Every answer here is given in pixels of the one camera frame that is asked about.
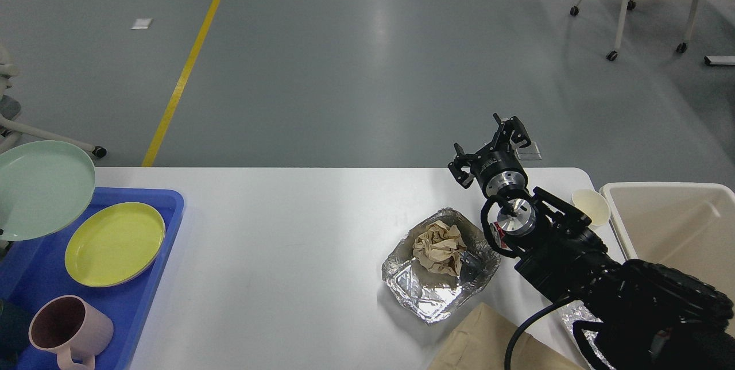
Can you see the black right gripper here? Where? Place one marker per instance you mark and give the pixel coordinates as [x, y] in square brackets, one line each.
[498, 171]

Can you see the mint green plate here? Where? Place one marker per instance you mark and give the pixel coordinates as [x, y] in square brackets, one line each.
[45, 186]

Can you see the pink mug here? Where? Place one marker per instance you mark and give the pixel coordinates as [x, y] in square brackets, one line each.
[73, 330]

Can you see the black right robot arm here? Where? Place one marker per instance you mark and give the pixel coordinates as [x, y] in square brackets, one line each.
[649, 316]

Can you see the metal floor plate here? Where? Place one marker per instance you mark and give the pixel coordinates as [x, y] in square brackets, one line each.
[529, 153]

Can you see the crumpled brown paper ball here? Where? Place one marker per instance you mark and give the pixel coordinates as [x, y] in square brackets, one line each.
[439, 248]

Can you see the cream paper cup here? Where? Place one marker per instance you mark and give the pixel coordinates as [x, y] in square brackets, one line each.
[594, 205]

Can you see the aluminium foil tray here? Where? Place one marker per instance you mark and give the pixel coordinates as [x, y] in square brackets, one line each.
[430, 295]

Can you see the brown paper bag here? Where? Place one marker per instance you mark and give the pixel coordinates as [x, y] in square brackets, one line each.
[480, 341]

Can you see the beige plastic bin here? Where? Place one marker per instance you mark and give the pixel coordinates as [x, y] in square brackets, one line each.
[686, 226]

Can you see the white bar on floor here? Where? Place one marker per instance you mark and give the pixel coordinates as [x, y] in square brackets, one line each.
[719, 61]

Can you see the white floor marker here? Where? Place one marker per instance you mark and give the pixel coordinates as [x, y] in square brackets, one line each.
[141, 24]

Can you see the yellow plate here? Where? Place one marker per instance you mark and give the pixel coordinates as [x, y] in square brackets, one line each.
[115, 245]

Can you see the white chair left background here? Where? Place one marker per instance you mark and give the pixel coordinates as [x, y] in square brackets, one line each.
[12, 129]

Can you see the dark teal cup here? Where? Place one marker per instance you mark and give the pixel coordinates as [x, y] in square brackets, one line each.
[15, 324]

